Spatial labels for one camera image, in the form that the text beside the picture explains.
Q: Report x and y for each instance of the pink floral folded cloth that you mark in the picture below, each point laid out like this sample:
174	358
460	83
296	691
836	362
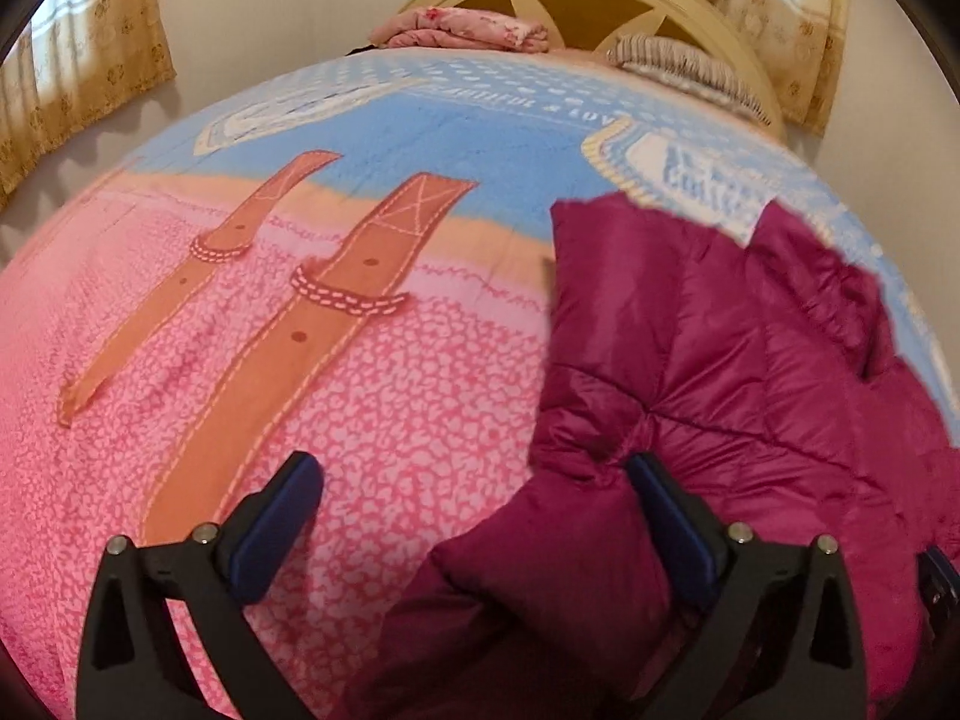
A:
457	26

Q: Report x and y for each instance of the yellow patterned curtain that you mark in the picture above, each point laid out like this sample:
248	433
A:
67	52
772	22

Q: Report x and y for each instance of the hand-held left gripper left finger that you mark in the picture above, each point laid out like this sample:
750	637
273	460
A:
279	517

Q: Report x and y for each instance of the grey striped folded cloth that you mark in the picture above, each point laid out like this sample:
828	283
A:
675	60

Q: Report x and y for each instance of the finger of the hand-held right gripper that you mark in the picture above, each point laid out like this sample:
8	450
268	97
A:
942	582

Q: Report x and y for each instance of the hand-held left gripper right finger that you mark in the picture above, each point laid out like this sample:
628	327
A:
675	525

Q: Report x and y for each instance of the pink and blue printed blanket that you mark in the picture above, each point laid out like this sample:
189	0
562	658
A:
375	330

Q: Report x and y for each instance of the maroon puffer jacket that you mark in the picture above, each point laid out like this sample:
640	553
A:
720	390

